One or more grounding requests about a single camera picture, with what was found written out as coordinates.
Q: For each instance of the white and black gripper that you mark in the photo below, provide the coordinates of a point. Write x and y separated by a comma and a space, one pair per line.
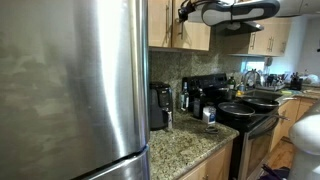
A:
190, 10

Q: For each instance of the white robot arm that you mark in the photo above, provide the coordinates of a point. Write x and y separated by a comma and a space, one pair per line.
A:
242, 17

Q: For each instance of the green dish soap bottle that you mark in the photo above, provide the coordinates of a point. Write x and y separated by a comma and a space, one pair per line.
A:
231, 83

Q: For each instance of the clear glass bottle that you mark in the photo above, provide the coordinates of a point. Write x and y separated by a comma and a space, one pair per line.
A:
184, 98

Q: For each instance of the dark glass bottle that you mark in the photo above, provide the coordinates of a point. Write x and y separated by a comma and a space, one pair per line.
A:
199, 102

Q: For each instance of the lower wooden counter cabinet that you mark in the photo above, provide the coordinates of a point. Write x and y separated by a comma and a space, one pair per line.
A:
215, 167

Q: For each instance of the stainless range hood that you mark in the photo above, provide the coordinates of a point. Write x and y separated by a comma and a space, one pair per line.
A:
237, 28

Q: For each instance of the kitchen sink faucet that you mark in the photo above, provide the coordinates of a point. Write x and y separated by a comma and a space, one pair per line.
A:
252, 78

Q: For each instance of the far upper wooden cabinets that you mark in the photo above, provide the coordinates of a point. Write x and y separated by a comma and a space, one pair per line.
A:
271, 41

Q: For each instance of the wooden cabinets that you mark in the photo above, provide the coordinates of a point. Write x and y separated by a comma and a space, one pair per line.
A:
292, 108
271, 41

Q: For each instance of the white salt container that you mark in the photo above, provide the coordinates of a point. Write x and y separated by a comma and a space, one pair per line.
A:
209, 114

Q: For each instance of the near black frying pan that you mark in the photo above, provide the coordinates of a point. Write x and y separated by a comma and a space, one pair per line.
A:
241, 111

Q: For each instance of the black frying pan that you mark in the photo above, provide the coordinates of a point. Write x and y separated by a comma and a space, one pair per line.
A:
241, 111
260, 103

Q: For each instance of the far black frying pan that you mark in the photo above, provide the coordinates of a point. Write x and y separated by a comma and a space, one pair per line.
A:
260, 103

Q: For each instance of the black scissors on counter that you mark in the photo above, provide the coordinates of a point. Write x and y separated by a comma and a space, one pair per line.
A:
211, 130

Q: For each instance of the black knife block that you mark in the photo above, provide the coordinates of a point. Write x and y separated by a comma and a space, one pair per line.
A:
296, 82

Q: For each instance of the stainless steel refrigerator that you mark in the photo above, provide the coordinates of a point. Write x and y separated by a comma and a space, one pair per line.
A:
74, 90

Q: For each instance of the far lower wooden cabinets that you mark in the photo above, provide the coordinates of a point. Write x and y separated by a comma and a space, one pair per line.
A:
292, 108

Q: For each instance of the black electric stove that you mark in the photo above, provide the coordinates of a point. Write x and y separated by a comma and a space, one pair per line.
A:
251, 147

